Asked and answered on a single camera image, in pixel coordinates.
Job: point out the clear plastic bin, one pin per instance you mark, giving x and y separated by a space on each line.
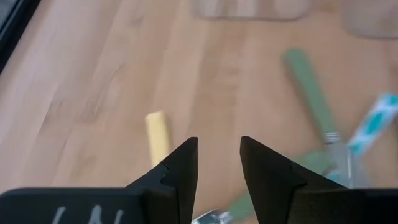
248 9

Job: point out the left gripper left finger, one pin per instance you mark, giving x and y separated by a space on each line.
174 193

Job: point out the black metal table frame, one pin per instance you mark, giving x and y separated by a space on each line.
12 25

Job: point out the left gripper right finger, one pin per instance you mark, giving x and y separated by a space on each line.
273 193

